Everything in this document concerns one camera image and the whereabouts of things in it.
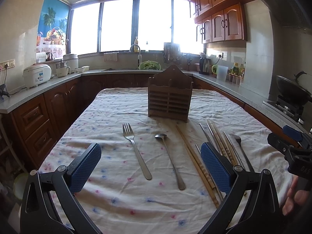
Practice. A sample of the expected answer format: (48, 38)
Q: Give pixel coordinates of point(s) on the white round cooker pot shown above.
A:
(72, 61)

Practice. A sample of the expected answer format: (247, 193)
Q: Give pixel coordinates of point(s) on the steel spoon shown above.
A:
(180, 183)

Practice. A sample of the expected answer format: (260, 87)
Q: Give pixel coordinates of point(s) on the white rice cooker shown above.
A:
(36, 74)

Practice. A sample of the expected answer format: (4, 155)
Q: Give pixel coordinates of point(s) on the right hand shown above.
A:
(294, 197)

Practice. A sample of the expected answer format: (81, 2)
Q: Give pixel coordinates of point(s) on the upper wooden cabinets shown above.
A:
(219, 20)

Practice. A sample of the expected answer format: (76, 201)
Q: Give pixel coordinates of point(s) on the white plastic jug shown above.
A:
(222, 72)

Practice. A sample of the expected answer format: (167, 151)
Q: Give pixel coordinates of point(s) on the kitchen faucet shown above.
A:
(136, 49)

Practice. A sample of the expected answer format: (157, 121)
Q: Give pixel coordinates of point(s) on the black wok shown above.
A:
(292, 91)

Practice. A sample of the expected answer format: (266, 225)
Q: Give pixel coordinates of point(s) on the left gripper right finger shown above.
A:
(251, 201)

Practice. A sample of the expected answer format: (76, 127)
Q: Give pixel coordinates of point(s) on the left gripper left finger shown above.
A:
(49, 204)

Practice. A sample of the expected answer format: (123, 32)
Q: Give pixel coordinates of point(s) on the long bamboo chopstick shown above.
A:
(199, 168)

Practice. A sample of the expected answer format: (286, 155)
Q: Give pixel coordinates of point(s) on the white floral tablecloth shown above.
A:
(117, 196)

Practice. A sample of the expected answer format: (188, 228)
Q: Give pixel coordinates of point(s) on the green vegetable colander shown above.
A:
(149, 65)

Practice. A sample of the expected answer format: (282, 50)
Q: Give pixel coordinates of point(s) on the wooden utensil holder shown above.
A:
(169, 94)

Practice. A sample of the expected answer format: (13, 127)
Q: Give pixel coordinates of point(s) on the small white blender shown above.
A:
(62, 69)

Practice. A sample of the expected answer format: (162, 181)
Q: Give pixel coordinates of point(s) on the knife rack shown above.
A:
(171, 53)

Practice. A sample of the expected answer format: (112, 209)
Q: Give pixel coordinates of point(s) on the steel range hood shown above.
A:
(290, 13)

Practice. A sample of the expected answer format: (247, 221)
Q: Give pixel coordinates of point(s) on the carved brown chopstick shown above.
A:
(214, 139)
(222, 144)

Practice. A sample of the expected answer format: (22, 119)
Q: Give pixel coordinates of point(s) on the black electric kettle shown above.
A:
(204, 66)

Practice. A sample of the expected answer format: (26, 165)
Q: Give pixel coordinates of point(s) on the fruit beach poster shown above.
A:
(52, 28)

